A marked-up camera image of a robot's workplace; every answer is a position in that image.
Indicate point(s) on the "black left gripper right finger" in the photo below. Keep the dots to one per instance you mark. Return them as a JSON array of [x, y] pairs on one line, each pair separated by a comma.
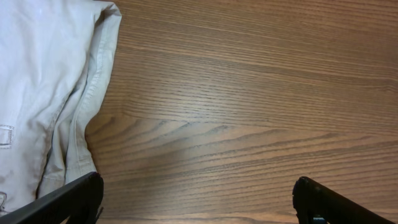
[[315, 203]]

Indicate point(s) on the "beige shorts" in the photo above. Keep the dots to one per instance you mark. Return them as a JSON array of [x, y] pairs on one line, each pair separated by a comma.
[[56, 63]]

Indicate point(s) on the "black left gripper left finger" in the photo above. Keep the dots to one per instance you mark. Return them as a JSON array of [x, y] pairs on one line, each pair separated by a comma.
[[78, 202]]

